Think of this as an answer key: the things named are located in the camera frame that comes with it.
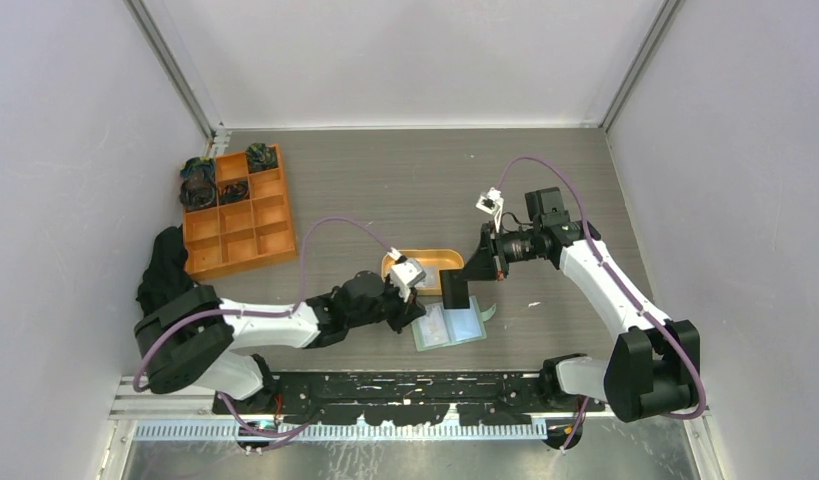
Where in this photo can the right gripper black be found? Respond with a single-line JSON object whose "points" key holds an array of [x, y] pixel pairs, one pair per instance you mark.
{"points": [[481, 265]]}

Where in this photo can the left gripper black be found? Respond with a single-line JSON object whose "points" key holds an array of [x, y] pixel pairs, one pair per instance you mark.
{"points": [[407, 311]]}

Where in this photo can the orange oval tray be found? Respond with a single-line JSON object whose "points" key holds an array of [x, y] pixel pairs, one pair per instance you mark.
{"points": [[442, 259]]}

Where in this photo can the green card holder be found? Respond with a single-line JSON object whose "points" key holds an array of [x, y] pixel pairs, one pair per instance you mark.
{"points": [[464, 325]]}

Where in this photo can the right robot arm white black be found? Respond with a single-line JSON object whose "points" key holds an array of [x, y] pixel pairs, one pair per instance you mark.
{"points": [[654, 367]]}

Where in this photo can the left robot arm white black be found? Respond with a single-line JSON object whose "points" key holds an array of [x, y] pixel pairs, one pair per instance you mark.
{"points": [[198, 337]]}

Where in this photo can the orange compartment organizer box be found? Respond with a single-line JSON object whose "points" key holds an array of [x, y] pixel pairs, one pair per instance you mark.
{"points": [[254, 233]]}

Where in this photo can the dark item middle compartment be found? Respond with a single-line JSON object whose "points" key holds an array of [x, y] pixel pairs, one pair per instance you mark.
{"points": [[233, 192]]}

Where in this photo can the dark rolled item top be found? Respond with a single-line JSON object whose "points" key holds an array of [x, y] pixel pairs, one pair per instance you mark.
{"points": [[261, 157]]}

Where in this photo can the dark rolled item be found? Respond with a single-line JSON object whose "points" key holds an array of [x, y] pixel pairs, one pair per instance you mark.
{"points": [[261, 157], [198, 168], [197, 194]]}

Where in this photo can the dark rolled item left lower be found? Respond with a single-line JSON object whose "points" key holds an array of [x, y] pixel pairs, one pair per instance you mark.
{"points": [[197, 194]]}

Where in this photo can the black cloth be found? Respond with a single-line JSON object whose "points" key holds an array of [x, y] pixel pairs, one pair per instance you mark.
{"points": [[165, 277]]}

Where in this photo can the dark rolled item left upper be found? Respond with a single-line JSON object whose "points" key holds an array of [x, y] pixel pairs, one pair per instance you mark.
{"points": [[198, 168]]}

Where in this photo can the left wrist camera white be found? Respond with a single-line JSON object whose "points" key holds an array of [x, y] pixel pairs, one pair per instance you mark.
{"points": [[405, 272]]}

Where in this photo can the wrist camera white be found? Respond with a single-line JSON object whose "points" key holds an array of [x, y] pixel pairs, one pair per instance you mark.
{"points": [[405, 272], [490, 202]]}

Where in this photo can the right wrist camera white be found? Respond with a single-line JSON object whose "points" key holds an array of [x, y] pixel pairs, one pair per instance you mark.
{"points": [[490, 202]]}

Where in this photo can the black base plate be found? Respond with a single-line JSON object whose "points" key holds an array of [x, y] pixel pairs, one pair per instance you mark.
{"points": [[405, 398]]}

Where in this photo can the white slotted cable duct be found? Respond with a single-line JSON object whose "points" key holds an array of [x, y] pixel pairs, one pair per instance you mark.
{"points": [[230, 430]]}

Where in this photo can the aluminium frame rail right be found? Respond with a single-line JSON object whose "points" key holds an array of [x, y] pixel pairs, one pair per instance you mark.
{"points": [[658, 29]]}

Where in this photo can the aluminium frame rail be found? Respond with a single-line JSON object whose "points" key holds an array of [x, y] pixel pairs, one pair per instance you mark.
{"points": [[157, 25], [658, 29]]}

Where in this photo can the aluminium frame rail left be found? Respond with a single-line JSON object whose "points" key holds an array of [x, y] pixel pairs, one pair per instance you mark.
{"points": [[157, 25]]}

